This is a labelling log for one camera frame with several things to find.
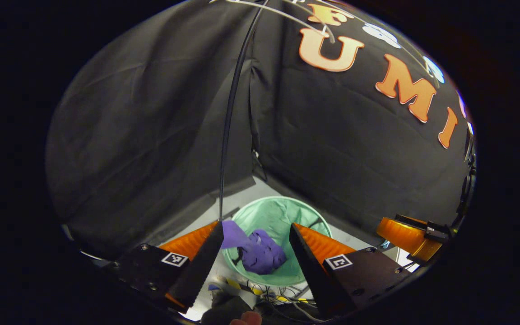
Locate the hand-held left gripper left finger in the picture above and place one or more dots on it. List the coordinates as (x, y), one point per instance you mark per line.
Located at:
(203, 266)

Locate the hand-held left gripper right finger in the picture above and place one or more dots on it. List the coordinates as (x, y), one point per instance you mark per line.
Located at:
(309, 271)

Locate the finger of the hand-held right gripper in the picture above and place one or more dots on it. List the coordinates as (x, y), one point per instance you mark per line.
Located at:
(404, 234)

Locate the purple shirt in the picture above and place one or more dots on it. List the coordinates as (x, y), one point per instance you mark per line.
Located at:
(264, 253)

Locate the green laundry hamper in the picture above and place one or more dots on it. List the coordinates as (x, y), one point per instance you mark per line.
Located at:
(282, 216)

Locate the dark cloth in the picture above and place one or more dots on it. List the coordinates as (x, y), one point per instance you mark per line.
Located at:
(224, 311)

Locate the black backdrop cloth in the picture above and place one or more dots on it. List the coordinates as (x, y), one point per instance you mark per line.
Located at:
(151, 135)

